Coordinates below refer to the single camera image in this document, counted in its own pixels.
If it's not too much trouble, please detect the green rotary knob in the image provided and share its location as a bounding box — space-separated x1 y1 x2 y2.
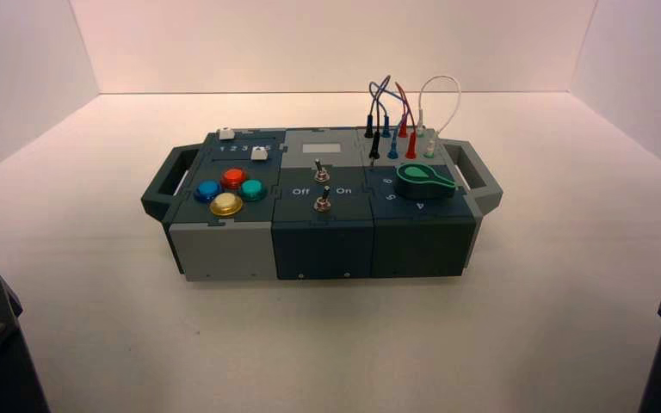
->
396 163 458 200

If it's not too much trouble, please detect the white jumper wire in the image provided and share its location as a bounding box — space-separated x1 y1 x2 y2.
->
417 75 462 159

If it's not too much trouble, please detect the red jumper wire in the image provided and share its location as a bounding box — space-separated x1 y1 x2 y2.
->
394 81 419 160

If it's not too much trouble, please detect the blue jumper wire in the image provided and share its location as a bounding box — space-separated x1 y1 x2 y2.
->
368 79 411 161

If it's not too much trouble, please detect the grey and teal control box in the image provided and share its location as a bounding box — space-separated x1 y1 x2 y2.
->
140 126 504 283

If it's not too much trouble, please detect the green round push button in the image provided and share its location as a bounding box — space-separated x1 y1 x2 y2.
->
239 178 269 202

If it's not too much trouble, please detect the black jumper wire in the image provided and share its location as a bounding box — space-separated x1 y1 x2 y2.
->
363 75 393 168

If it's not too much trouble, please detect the yellow round push button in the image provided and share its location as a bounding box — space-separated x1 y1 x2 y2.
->
209 192 244 219

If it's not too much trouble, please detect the red round push button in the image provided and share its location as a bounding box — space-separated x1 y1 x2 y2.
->
219 167 249 190

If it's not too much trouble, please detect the blue round push button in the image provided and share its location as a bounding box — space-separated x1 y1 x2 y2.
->
194 180 225 204

